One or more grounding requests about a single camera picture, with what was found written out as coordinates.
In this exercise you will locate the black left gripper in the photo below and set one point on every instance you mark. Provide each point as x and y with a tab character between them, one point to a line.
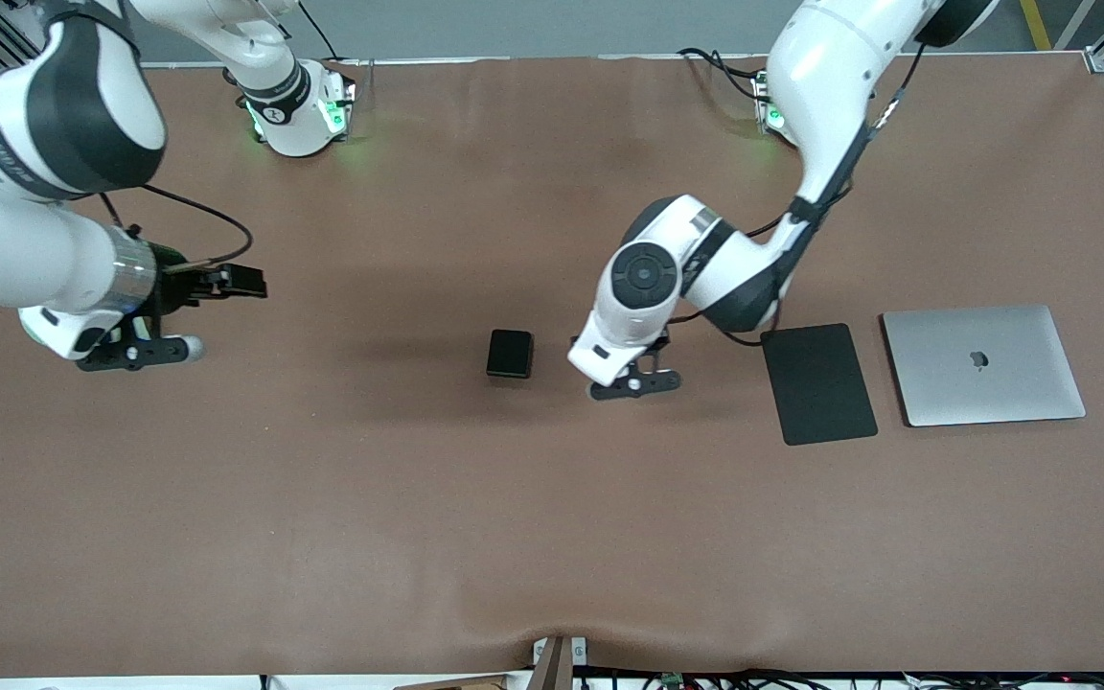
659	342

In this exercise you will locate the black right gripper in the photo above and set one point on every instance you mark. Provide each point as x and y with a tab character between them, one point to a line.
170	285

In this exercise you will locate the black smartphone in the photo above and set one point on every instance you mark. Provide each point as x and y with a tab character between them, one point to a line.
510	354

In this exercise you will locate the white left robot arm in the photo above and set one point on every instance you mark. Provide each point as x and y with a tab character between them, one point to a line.
830	77

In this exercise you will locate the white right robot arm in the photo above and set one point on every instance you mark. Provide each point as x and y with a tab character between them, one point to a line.
34	125

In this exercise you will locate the black mouse pad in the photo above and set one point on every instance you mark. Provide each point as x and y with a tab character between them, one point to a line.
818	383

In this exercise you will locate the brown table mat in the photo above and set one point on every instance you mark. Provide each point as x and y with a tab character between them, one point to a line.
322	479

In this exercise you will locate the brown stand pole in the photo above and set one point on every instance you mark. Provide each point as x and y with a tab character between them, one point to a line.
554	671

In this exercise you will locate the silver closed laptop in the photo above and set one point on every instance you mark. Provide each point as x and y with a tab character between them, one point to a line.
983	369

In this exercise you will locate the grey metal bracket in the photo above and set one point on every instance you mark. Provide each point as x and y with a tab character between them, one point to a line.
579	652

